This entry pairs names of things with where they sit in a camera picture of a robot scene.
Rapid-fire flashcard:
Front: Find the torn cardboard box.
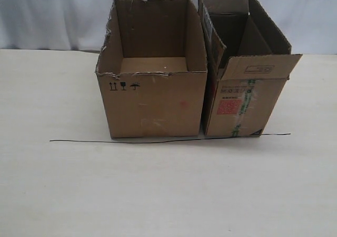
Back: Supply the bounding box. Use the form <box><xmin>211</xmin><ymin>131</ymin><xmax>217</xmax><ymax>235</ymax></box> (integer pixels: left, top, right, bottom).
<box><xmin>95</xmin><ymin>0</ymin><xmax>207</xmax><ymax>138</ymax></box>

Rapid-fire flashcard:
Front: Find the tall taped cardboard box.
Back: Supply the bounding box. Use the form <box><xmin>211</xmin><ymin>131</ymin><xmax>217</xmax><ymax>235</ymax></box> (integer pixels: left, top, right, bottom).
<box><xmin>198</xmin><ymin>0</ymin><xmax>301</xmax><ymax>137</ymax></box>

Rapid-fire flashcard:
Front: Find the thin black line marker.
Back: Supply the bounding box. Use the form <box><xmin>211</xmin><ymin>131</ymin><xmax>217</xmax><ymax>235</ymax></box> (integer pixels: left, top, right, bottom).
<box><xmin>49</xmin><ymin>133</ymin><xmax>291</xmax><ymax>144</ymax></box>

